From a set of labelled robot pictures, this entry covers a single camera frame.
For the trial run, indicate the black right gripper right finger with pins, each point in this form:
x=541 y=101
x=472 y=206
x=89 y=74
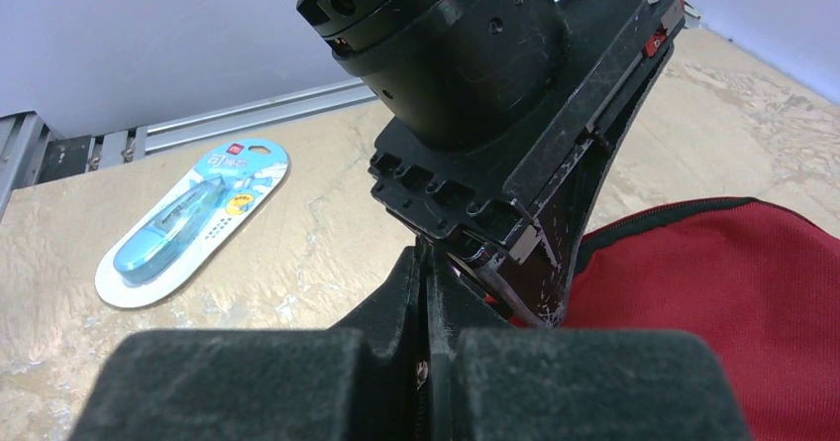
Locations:
x=490 y=381

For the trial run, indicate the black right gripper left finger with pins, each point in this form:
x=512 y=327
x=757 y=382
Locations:
x=356 y=380

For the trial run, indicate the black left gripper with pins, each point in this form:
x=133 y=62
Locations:
x=506 y=118

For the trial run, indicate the red student backpack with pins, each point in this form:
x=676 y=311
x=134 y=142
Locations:
x=756 y=282

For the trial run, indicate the white blue oval case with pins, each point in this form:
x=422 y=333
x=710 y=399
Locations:
x=161 y=252

